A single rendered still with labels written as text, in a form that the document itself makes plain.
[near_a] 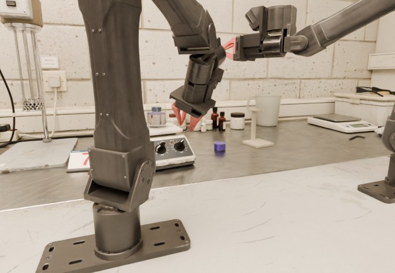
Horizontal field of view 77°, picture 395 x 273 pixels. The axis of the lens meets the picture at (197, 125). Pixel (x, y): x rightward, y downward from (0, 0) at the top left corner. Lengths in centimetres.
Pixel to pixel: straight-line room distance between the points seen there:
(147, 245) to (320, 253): 25
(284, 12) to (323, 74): 101
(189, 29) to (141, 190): 31
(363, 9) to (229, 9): 80
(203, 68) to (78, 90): 76
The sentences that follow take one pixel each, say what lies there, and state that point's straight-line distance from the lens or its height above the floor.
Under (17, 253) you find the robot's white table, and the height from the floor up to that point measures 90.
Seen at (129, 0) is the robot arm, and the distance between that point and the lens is 34.
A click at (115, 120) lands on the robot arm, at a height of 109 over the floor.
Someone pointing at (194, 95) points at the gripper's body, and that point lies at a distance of 59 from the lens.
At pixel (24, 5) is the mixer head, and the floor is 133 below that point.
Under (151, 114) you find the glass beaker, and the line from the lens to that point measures 76.
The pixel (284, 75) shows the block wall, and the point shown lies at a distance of 151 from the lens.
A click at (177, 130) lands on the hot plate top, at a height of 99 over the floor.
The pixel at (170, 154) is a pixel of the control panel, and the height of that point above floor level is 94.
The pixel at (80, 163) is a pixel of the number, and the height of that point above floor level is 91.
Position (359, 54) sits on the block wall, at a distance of 190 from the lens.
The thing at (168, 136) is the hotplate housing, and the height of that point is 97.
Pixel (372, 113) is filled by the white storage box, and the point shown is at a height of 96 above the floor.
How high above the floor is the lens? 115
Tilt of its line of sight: 11 degrees down
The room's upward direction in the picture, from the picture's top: straight up
